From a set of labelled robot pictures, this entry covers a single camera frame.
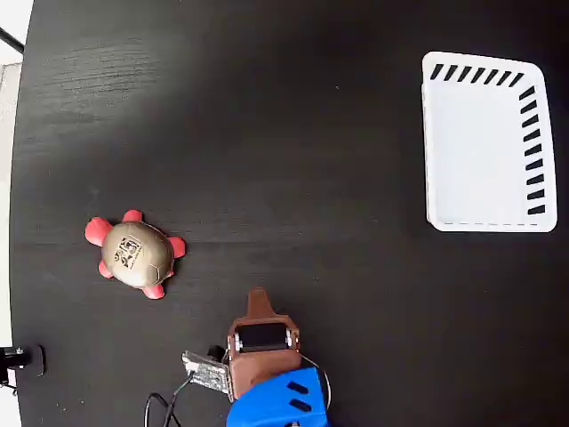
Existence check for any black camera cable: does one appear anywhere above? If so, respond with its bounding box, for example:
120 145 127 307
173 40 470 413
143 371 197 427

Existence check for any bare camera circuit board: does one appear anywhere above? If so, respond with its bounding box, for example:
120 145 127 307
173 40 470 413
180 350 235 397

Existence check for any black table clamp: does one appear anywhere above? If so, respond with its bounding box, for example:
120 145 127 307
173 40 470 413
0 344 47 378

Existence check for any gold shell red turtle toy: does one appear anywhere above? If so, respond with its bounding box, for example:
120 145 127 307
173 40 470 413
84 209 187 301

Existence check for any black metal bar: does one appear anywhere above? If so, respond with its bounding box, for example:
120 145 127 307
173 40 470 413
0 26 26 54

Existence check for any white plastic basket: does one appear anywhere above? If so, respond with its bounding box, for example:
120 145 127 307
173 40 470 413
421 51 558 233

